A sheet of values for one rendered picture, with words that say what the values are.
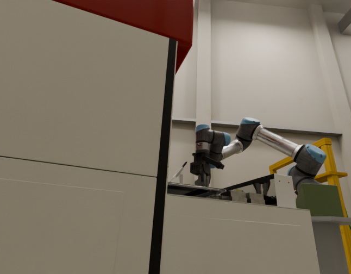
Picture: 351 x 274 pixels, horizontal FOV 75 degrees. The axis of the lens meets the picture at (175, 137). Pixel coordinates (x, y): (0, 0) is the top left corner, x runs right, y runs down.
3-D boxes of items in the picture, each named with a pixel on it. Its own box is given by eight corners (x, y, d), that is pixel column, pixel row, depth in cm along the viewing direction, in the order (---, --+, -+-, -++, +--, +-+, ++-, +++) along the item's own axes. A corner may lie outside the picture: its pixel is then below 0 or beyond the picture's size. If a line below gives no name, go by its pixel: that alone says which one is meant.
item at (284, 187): (278, 208, 88) (274, 173, 94) (211, 215, 137) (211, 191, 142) (297, 210, 91) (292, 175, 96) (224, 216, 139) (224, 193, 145)
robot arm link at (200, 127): (213, 124, 124) (198, 121, 122) (213, 143, 120) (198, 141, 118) (207, 130, 131) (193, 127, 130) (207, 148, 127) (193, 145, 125)
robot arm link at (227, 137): (221, 147, 135) (204, 144, 132) (228, 130, 130) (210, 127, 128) (226, 154, 128) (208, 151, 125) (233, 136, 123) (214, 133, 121)
